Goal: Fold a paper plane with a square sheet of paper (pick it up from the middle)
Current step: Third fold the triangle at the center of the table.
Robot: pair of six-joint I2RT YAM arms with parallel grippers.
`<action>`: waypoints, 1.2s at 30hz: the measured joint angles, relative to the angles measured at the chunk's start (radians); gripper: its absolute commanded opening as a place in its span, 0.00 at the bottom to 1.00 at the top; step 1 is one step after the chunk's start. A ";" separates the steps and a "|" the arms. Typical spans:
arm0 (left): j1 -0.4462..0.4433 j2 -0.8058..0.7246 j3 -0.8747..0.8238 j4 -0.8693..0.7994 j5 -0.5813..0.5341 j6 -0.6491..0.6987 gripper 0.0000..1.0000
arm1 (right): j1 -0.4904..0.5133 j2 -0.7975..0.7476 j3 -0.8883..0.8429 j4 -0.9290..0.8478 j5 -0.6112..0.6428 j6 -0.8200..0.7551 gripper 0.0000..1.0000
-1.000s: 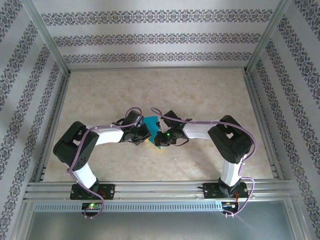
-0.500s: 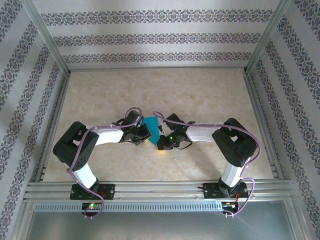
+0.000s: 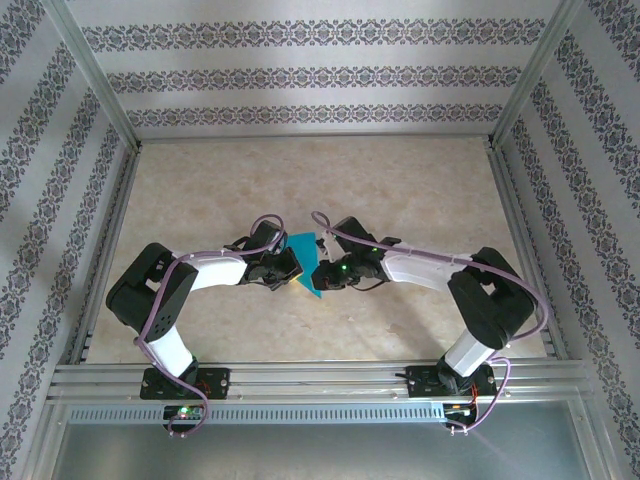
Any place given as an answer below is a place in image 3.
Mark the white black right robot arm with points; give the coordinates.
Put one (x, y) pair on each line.
(415, 272)

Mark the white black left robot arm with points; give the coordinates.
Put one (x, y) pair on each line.
(220, 272)

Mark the controller board with green light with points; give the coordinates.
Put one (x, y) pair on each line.
(182, 412)

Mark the grey metal base panel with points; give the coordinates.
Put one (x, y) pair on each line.
(320, 450)

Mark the white left camera bracket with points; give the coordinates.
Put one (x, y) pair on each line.
(278, 244)

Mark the white camera bracket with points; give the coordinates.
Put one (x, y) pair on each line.
(278, 244)
(330, 247)

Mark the white right camera bracket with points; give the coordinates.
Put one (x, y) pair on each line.
(330, 247)

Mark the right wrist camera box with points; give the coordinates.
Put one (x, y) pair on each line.
(352, 232)

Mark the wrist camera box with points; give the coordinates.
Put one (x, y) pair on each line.
(352, 232)
(265, 232)

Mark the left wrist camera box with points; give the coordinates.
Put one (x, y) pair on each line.
(265, 232)

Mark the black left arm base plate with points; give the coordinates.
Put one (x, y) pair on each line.
(215, 382)

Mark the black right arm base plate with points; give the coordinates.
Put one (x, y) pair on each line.
(422, 382)

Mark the aluminium rear frame rail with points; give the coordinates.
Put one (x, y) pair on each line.
(315, 136)

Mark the aluminium side frame rail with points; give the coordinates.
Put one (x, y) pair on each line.
(520, 240)
(107, 250)

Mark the aluminium frame post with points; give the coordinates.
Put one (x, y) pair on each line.
(535, 75)
(95, 75)

